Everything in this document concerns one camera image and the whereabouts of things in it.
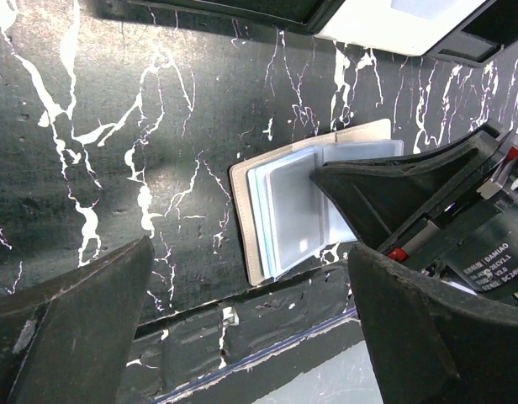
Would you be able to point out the grey leather card holder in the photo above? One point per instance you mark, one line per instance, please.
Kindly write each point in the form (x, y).
(249, 187)

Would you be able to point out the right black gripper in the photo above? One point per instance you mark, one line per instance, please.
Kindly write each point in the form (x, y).
(450, 213)

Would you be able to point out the grey card black stripe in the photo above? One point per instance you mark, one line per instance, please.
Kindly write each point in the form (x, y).
(295, 207)

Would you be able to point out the black and white tray set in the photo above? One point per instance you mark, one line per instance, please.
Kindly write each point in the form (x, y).
(471, 33)

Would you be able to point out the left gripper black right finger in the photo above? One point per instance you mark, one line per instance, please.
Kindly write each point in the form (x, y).
(429, 342)

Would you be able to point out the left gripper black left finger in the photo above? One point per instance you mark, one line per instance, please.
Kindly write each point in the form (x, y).
(67, 340)

